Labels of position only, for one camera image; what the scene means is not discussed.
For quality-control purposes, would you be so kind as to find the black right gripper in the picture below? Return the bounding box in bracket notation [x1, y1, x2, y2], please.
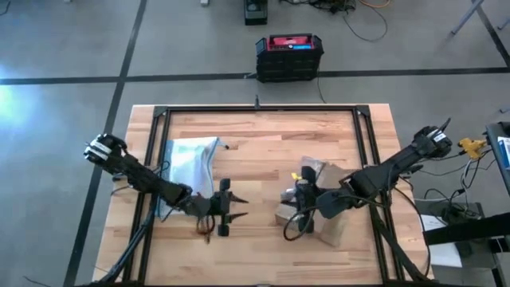
[293, 165, 352, 235]

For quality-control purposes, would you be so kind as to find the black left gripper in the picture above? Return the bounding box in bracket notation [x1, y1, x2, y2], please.
[181, 177, 250, 238]

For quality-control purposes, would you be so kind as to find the brown cardboard box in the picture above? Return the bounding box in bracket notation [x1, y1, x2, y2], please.
[273, 155, 360, 249]

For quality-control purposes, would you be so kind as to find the white mesh bag blue trim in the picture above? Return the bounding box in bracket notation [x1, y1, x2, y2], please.
[155, 136, 231, 221]

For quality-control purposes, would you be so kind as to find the black grey clamp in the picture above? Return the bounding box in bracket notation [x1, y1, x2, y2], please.
[400, 163, 425, 175]

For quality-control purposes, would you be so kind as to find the black red power station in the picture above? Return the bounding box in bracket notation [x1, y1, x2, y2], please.
[255, 33, 325, 84]

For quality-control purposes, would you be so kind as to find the white paper sheet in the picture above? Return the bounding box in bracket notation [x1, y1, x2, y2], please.
[421, 214, 464, 269]

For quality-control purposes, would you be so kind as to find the black power adapter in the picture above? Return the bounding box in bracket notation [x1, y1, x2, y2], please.
[441, 205, 473, 224]

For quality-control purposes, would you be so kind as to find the black flat bar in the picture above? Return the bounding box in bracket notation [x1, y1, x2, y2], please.
[423, 212, 510, 247]

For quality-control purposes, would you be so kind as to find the yellow power plug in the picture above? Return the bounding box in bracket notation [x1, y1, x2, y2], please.
[457, 137, 488, 161]

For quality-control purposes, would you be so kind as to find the small black floor box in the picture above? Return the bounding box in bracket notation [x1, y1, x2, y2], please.
[244, 0, 269, 26]

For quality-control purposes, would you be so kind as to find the dark side table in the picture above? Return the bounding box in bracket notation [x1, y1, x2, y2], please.
[485, 121, 510, 196]

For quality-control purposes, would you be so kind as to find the blue box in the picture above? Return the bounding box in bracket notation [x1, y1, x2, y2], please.
[497, 136, 510, 171]

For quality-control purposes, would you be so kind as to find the black aluminium table frame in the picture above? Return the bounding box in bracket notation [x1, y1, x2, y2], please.
[85, 104, 437, 287]

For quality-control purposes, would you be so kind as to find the black power station cable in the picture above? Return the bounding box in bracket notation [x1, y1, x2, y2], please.
[316, 65, 328, 104]

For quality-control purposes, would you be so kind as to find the thin black cable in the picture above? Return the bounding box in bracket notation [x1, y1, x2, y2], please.
[418, 150, 465, 177]

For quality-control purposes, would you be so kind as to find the black floor cable loop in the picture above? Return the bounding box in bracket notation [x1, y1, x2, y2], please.
[341, 6, 389, 43]

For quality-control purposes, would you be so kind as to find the dark cable tangle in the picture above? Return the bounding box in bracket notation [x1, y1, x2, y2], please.
[278, 0, 359, 14]

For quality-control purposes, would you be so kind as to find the yellow floor cable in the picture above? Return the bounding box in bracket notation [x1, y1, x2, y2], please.
[357, 0, 392, 10]

